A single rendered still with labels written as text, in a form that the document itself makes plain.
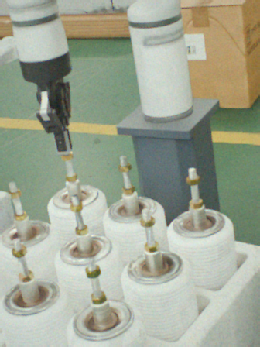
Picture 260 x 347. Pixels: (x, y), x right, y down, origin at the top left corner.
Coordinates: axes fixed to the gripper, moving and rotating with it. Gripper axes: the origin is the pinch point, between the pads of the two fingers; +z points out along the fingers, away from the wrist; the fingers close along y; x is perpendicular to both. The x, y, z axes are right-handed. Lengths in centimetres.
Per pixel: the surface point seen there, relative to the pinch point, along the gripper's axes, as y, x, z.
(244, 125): 81, -25, 35
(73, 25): 188, 45, 29
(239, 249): -6.6, -25.8, 17.7
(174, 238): -13.3, -17.3, 10.9
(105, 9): 191, 31, 25
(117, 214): -6.8, -8.1, 10.2
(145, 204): -4.1, -12.0, 10.3
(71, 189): -1.0, 0.0, 8.2
